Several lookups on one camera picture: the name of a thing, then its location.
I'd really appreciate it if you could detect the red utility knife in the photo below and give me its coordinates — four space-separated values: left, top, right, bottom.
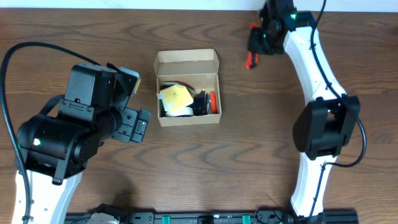
246 23 259 70

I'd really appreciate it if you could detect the green tape roll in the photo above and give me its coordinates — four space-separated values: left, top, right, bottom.
159 100 165 116

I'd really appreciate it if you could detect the white yellow sticky note pad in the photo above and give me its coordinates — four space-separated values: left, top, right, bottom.
157 83 193 112

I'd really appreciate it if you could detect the white tape roll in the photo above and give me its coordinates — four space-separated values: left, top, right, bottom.
165 106 194 117

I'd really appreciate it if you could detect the red stapler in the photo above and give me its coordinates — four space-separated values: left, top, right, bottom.
206 91 217 114

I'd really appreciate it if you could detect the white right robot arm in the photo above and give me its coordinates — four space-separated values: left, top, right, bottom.
246 0 367 223

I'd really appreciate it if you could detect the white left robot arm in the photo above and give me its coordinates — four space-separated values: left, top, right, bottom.
17 63 151 223

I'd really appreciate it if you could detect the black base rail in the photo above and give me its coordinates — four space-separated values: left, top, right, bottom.
63 202 360 224

